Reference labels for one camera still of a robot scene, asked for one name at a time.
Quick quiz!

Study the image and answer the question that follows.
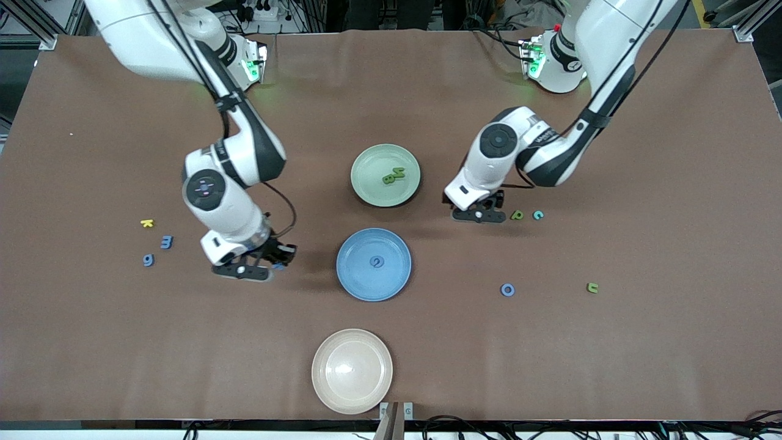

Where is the blue plate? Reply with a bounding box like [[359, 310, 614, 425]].
[[336, 228, 412, 303]]

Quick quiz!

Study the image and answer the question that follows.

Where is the light green plate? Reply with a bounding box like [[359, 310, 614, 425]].
[[350, 144, 422, 208]]

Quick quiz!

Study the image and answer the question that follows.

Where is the beige plate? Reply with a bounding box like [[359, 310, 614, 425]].
[[311, 329, 393, 415]]

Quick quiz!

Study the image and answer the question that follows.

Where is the brown table cover sheet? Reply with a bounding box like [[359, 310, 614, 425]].
[[0, 27, 782, 422]]

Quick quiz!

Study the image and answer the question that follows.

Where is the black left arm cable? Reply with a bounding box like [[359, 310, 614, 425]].
[[515, 0, 694, 190]]

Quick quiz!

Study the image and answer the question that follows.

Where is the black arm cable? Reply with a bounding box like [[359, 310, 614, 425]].
[[159, 0, 298, 239], [515, 0, 694, 190]]

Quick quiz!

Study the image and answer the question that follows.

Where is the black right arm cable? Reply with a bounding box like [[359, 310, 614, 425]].
[[159, 0, 298, 239]]

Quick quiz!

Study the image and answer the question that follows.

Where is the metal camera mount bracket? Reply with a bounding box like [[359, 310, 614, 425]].
[[379, 401, 415, 440]]

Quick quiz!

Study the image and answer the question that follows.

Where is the aluminium frame post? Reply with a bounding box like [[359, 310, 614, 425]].
[[733, 0, 782, 43], [0, 0, 59, 51]]

